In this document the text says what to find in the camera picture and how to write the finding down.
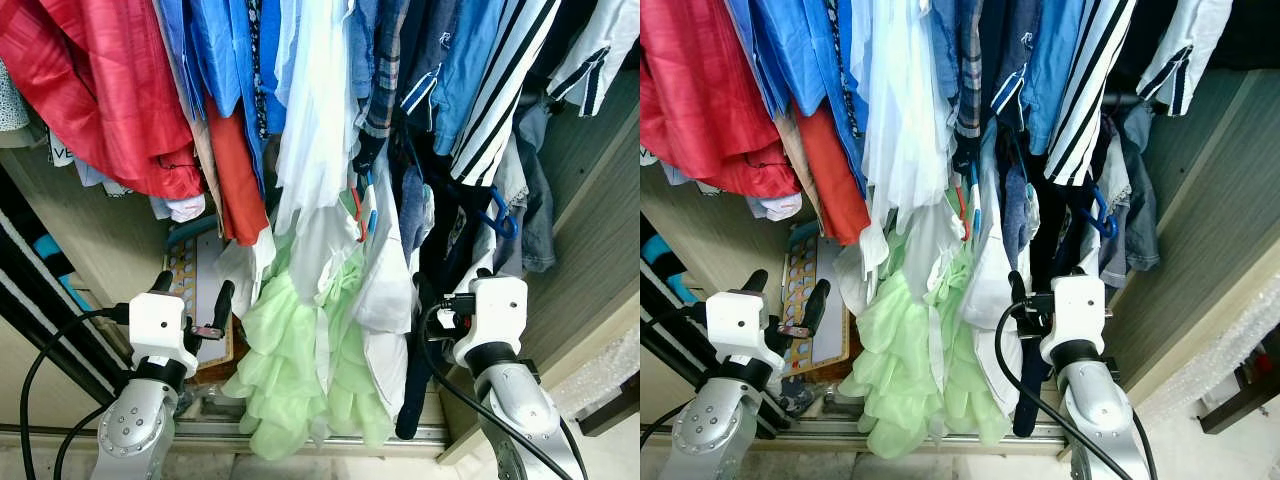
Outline white long garment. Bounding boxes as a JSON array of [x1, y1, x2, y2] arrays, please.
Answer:
[[350, 175, 436, 421], [965, 170, 1031, 416]]

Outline white short garment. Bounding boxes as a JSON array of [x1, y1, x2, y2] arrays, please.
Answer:
[[835, 215, 886, 301], [215, 225, 276, 321]]

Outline black trousers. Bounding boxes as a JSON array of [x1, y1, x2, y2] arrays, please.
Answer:
[[1010, 140, 1091, 438], [395, 130, 481, 441]]

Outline blue plastic hanger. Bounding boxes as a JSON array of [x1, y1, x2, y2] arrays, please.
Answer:
[[1090, 188, 1119, 239], [478, 185, 519, 239]]

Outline light green ruffled dress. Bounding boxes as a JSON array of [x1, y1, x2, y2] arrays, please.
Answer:
[[838, 235, 1011, 461], [222, 230, 396, 461]]

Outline grey jeans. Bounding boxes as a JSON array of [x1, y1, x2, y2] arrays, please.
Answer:
[[1118, 100, 1161, 273], [512, 100, 557, 273]]

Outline blue tube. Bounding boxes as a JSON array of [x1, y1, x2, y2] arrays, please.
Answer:
[[30, 235, 96, 311], [640, 235, 691, 301]]

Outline white lace trim garment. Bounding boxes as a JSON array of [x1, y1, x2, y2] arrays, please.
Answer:
[[490, 135, 529, 211], [1095, 135, 1131, 211]]

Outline orange hanging garment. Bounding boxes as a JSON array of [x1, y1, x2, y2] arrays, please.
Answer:
[[795, 100, 871, 246], [205, 95, 271, 246]]

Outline clear bubble wrap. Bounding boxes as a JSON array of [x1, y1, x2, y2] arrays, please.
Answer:
[[1140, 295, 1280, 426], [548, 340, 641, 421]]

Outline black white striped shirt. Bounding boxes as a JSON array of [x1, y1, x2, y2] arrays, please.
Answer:
[[1043, 0, 1139, 188], [450, 0, 563, 188]]

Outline dark wooden shelf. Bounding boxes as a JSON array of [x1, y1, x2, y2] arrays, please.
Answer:
[[1200, 325, 1280, 436], [580, 375, 641, 436]]

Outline red hanging garment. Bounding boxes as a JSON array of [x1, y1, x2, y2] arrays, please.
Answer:
[[640, 0, 801, 199], [0, 0, 206, 199]]

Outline blue denim shirt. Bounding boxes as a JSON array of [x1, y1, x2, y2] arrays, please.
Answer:
[[990, 0, 1086, 156], [400, 0, 506, 156]]

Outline plaid shirt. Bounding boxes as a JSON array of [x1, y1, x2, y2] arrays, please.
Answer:
[[350, 0, 413, 176], [945, 0, 986, 176]]

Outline white sheer garment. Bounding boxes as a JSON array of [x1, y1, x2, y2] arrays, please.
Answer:
[[855, 0, 956, 241], [272, 0, 363, 236]]

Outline bright blue shirt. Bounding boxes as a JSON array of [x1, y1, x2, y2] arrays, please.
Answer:
[[158, 0, 286, 141], [725, 0, 871, 191]]

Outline white shirt navy trim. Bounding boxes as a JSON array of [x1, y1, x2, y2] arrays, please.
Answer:
[[1135, 0, 1236, 118], [545, 0, 641, 118]]

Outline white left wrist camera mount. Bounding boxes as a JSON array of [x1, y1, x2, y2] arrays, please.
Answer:
[[128, 292, 199, 369], [705, 290, 773, 363]]

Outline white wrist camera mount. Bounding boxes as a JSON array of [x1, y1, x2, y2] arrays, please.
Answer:
[[705, 290, 773, 363], [128, 292, 199, 369], [453, 277, 529, 369], [1038, 275, 1107, 366]]

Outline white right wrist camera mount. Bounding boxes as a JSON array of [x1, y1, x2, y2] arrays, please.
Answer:
[[453, 277, 529, 369], [1038, 275, 1107, 366]]

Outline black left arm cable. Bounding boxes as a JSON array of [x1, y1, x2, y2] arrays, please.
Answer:
[[20, 305, 133, 480], [640, 305, 713, 451]]

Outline metal floor track rail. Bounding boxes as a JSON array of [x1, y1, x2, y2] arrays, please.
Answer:
[[0, 420, 451, 448], [640, 425, 1066, 448]]

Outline dark sliding door frame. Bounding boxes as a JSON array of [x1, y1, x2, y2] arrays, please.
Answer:
[[0, 165, 131, 406], [640, 265, 711, 396]]

